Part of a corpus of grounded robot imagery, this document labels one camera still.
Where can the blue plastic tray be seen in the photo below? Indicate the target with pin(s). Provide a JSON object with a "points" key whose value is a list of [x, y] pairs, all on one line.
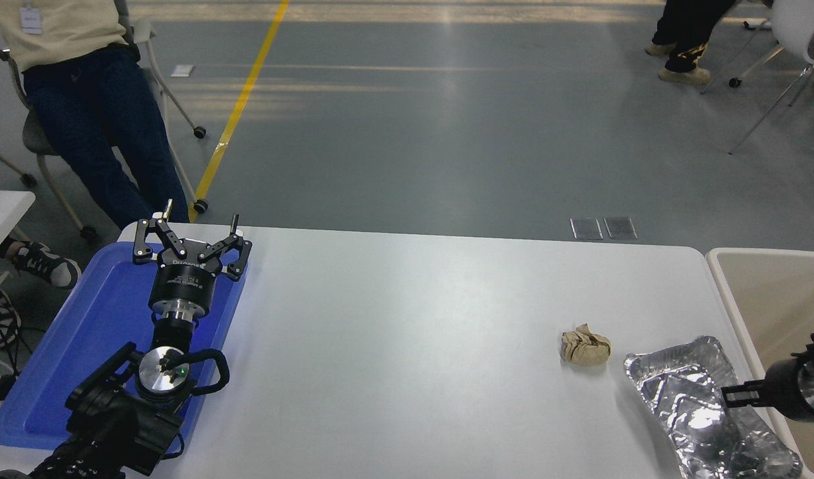
{"points": [[81, 332]]}

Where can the person's foot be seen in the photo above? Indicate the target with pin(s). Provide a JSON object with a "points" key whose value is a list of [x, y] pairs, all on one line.
{"points": [[44, 263]]}

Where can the small white table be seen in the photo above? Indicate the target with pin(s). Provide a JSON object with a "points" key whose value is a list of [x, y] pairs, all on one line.
{"points": [[1, 213]]}

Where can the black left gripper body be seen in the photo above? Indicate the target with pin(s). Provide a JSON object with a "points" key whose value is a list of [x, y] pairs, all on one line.
{"points": [[181, 286]]}

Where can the silver foil tray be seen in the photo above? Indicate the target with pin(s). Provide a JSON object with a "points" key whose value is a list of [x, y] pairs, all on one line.
{"points": [[679, 399]]}

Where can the white chair with metal legs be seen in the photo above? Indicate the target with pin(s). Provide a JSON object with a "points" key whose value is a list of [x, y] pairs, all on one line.
{"points": [[796, 20]]}

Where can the crumpled tan paper ball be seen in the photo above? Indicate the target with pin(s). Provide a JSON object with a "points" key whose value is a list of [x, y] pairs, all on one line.
{"points": [[585, 349]]}

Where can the wheeled office chair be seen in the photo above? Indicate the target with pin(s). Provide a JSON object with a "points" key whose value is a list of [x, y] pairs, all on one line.
{"points": [[38, 140]]}

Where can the metal floor plate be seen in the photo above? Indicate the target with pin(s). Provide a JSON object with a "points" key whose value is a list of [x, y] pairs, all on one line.
{"points": [[586, 229], [620, 227]]}

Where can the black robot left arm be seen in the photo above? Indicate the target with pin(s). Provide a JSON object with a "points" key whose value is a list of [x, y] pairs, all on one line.
{"points": [[114, 426]]}

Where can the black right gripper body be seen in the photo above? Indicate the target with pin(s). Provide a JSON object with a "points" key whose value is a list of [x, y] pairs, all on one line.
{"points": [[786, 389]]}

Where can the large pale bin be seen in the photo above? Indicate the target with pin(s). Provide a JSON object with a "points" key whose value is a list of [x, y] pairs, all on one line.
{"points": [[773, 299]]}

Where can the seated person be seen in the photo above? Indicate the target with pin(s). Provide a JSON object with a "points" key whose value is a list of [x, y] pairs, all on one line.
{"points": [[101, 100]]}

